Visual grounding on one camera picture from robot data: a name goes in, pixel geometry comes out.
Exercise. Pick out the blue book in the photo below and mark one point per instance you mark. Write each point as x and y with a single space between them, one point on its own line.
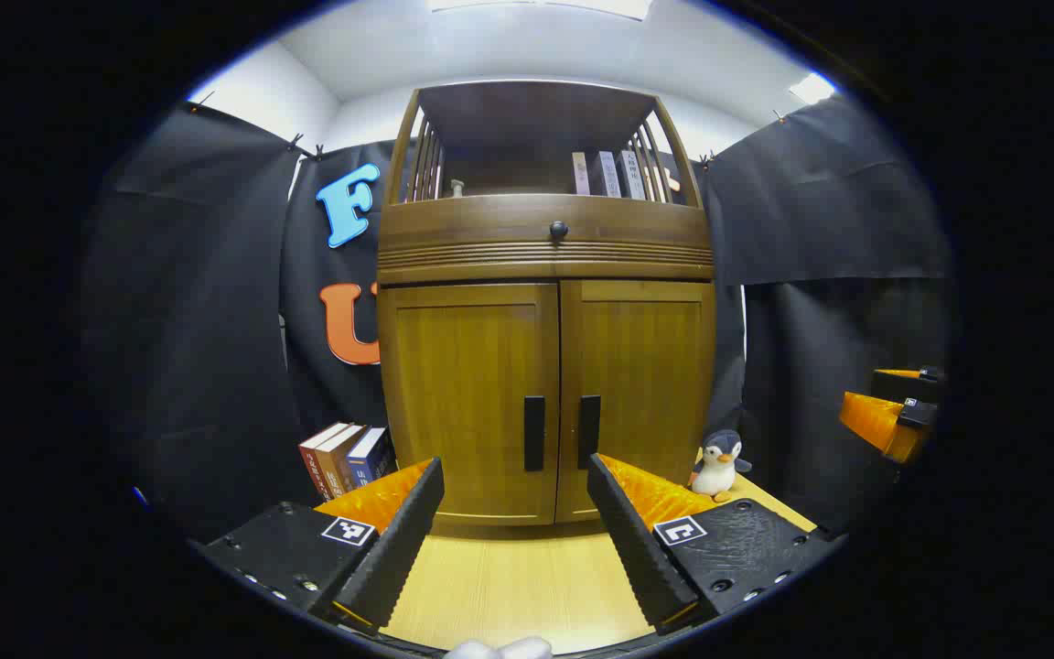
362 462

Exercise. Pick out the black round drawer knob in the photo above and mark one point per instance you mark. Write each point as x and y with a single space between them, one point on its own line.
559 231

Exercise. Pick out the wooden cabinet door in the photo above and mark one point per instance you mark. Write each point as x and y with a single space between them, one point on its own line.
646 366
463 394

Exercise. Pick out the wooden double-door shoe cabinet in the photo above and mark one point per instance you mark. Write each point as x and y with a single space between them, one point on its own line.
490 256

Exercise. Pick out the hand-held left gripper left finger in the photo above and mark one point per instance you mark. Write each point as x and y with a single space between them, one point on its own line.
399 549

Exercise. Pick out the brown book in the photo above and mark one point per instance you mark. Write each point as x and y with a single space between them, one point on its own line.
333 462

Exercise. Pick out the red book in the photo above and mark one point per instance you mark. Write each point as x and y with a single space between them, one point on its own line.
310 462

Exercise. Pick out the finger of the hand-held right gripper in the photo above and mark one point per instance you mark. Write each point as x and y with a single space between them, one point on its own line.
902 384
870 421

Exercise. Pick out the ceiling light panel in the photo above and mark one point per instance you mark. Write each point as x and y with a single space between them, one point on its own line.
811 88
545 5

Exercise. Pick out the white upright book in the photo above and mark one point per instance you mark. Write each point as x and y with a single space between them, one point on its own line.
632 174
609 174

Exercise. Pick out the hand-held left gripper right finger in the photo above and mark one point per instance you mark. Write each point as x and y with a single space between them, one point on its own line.
637 549

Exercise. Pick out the penguin plush toy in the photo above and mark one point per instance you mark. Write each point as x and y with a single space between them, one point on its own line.
719 467

